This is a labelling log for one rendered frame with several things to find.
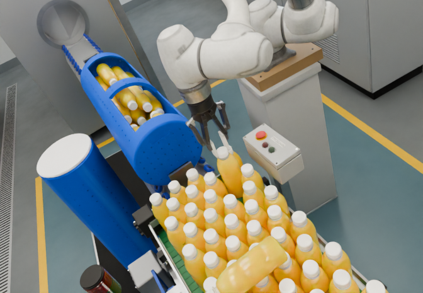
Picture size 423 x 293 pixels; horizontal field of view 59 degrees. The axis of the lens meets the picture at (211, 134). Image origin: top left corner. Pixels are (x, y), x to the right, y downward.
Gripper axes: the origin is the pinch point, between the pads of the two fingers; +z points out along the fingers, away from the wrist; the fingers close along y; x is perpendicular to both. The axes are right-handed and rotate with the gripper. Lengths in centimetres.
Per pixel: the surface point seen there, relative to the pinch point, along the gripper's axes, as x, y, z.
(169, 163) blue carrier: -22.7, 14.8, 14.3
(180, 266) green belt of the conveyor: 7.3, 31.4, 30.2
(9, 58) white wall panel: -546, 101, 103
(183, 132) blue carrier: -22.8, 4.3, 5.6
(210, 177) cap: 1.0, 7.3, 9.1
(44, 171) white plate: -69, 61, 16
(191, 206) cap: 6.8, 17.9, 9.1
